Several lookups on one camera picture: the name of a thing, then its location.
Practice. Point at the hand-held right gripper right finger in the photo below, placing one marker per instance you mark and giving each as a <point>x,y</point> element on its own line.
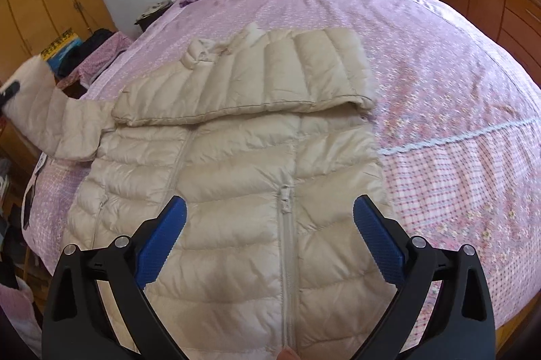
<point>378,241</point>

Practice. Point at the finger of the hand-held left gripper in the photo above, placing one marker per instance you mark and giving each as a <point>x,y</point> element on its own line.
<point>10,90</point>

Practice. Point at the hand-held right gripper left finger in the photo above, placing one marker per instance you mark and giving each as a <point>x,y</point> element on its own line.
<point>162,241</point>

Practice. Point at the beige puffer jacket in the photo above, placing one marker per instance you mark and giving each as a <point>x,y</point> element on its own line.
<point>236,157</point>

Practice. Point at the black clothes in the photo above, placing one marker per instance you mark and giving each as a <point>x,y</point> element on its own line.
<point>88,47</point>

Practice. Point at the dark wooden nightstand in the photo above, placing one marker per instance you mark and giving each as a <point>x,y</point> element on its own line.
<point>148,21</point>

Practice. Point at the white lace doily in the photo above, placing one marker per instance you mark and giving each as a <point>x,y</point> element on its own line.
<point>155,8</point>

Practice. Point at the pink floral bedspread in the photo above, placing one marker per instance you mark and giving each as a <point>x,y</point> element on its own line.
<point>422,68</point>

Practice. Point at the wooden dresser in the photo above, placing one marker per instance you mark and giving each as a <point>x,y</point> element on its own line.
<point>486,4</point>

